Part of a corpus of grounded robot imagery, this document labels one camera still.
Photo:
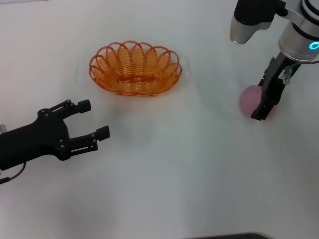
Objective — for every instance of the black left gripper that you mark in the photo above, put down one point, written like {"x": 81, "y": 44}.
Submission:
{"x": 32, "y": 139}

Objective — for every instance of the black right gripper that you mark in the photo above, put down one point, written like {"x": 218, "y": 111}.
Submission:
{"x": 276, "y": 79}

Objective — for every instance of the pink peach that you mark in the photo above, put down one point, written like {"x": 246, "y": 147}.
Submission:
{"x": 249, "y": 99}

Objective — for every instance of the dark rounded robot base edge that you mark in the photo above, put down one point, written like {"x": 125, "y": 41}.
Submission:
{"x": 231, "y": 236}

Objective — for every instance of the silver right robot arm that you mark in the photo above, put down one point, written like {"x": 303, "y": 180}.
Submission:
{"x": 299, "y": 39}

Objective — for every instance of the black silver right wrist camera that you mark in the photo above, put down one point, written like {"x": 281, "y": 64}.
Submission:
{"x": 249, "y": 15}

